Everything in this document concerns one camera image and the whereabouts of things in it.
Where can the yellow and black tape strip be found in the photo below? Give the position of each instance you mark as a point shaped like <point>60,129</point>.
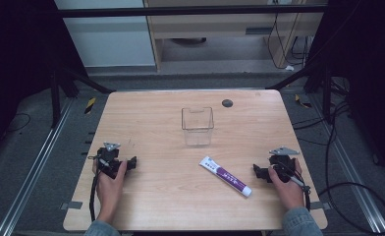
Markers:
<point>302,101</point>
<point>90,105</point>

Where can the person's right hand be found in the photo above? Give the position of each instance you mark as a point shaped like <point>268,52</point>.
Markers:
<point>287,193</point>

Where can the dark round table grommet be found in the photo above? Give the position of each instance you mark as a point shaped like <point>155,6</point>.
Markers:
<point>227,103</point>

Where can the person's left hand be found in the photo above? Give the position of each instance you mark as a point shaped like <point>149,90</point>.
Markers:
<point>110,193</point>

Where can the grey tape piece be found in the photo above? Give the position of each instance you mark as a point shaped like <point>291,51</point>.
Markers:
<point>319,206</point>
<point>71,205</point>

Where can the white and purple toothpaste tube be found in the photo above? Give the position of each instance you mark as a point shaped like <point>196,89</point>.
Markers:
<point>225,176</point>

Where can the clear plastic container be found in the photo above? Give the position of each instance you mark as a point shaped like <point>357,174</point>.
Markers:
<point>197,131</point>

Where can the black curtain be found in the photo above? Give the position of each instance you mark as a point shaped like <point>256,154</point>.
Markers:
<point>13,65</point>
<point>374,65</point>

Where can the light wooden desk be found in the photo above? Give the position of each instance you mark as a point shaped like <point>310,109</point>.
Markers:
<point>213,23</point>

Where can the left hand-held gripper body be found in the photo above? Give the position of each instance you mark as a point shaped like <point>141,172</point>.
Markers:
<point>110,159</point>

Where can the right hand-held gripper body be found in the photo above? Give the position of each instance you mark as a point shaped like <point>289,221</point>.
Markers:
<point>282,160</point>

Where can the black metal stand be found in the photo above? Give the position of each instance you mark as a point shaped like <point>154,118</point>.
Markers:
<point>55,98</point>
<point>326,95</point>

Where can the black horizontal frame bar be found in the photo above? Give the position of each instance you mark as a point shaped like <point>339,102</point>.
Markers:
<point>180,11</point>

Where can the metal floor rail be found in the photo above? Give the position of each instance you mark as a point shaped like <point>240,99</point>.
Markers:
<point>354,173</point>
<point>33,173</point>

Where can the white cabinet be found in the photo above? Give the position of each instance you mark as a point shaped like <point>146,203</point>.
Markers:
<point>110,42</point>

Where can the small white plug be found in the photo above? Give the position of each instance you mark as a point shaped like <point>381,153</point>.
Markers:
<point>289,68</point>

